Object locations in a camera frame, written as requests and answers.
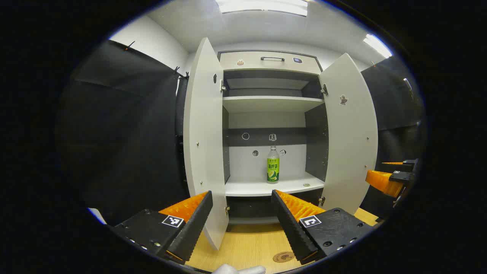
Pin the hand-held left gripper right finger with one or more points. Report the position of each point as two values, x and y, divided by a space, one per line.
291 228

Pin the black backdrop cloth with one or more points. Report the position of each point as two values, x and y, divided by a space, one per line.
121 144

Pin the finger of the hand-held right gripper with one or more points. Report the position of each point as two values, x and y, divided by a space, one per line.
403 177
411 164

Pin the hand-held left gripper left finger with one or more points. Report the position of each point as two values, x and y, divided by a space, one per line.
194 228

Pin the green tea bottle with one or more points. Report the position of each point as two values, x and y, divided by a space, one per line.
273 169

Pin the ceiling light panel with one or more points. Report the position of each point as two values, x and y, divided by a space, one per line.
377 45
262 5

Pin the white cabinet door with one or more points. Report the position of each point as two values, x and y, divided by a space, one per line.
205 133
350 144

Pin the round cork coaster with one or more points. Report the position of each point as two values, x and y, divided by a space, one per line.
283 257

